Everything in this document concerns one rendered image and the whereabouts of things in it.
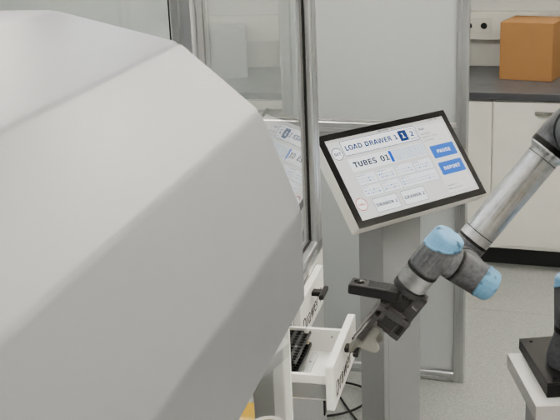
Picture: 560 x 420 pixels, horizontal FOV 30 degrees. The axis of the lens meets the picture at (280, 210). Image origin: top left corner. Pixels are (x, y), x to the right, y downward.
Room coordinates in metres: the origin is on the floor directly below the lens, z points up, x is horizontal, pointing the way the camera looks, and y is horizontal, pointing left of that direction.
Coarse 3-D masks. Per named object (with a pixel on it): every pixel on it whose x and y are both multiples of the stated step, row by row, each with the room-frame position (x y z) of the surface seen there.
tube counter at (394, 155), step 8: (416, 144) 3.16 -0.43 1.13; (384, 152) 3.09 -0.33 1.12; (392, 152) 3.10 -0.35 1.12; (400, 152) 3.11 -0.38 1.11; (408, 152) 3.13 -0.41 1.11; (416, 152) 3.14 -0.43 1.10; (424, 152) 3.15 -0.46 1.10; (384, 160) 3.07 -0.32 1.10; (392, 160) 3.08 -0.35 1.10; (400, 160) 3.09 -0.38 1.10
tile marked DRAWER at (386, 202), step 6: (372, 198) 2.95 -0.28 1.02; (378, 198) 2.96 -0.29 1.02; (384, 198) 2.96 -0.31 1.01; (390, 198) 2.97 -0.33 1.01; (396, 198) 2.98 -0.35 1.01; (378, 204) 2.94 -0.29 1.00; (384, 204) 2.95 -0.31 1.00; (390, 204) 2.96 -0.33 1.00; (396, 204) 2.97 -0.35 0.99; (378, 210) 2.93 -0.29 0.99; (384, 210) 2.94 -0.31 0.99
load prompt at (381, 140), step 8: (400, 128) 3.18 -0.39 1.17; (408, 128) 3.19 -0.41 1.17; (368, 136) 3.10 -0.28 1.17; (376, 136) 3.12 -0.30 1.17; (384, 136) 3.13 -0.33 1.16; (392, 136) 3.14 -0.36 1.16; (400, 136) 3.16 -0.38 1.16; (408, 136) 3.17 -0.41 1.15; (416, 136) 3.19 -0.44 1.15; (344, 144) 3.04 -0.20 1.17; (352, 144) 3.06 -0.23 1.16; (360, 144) 3.07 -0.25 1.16; (368, 144) 3.08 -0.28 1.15; (376, 144) 3.09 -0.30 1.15; (384, 144) 3.11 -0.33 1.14; (392, 144) 3.12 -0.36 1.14; (344, 152) 3.02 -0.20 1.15; (352, 152) 3.03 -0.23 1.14; (360, 152) 3.05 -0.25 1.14
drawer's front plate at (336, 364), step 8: (352, 320) 2.29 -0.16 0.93; (344, 328) 2.24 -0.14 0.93; (352, 328) 2.29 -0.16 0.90; (344, 336) 2.20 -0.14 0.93; (352, 336) 2.29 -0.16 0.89; (336, 344) 2.16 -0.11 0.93; (344, 344) 2.18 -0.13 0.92; (336, 352) 2.11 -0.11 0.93; (344, 352) 2.18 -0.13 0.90; (352, 352) 2.28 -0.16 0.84; (328, 360) 2.08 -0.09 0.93; (336, 360) 2.08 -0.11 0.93; (344, 360) 2.18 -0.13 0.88; (352, 360) 2.28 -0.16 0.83; (328, 368) 2.05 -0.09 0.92; (336, 368) 2.08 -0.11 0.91; (344, 368) 2.17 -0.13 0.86; (328, 376) 2.05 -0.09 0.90; (336, 376) 2.08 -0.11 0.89; (328, 384) 2.05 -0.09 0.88; (336, 384) 2.07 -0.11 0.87; (344, 384) 2.17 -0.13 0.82; (328, 392) 2.05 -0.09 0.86; (336, 392) 2.07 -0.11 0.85; (328, 400) 2.05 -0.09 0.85; (336, 400) 2.07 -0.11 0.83; (328, 408) 2.05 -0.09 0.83
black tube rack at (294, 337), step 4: (292, 332) 2.29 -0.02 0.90; (296, 332) 2.29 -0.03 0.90; (300, 332) 2.29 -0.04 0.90; (292, 336) 2.27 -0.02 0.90; (296, 336) 2.27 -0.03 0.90; (300, 336) 2.27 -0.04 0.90; (292, 340) 2.25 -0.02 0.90; (296, 340) 2.25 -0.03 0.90; (292, 344) 2.23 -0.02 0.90; (296, 344) 2.22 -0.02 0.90; (308, 344) 2.28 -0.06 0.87; (292, 348) 2.21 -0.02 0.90; (304, 348) 2.27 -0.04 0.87; (308, 348) 2.26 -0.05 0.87; (304, 352) 2.24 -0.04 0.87; (300, 356) 2.23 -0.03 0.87; (304, 356) 2.22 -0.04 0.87; (300, 360) 2.21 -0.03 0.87; (304, 360) 2.22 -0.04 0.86; (296, 364) 2.18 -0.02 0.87; (300, 364) 2.18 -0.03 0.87; (292, 368) 2.16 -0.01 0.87; (296, 368) 2.17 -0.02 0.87; (300, 368) 2.17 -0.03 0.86
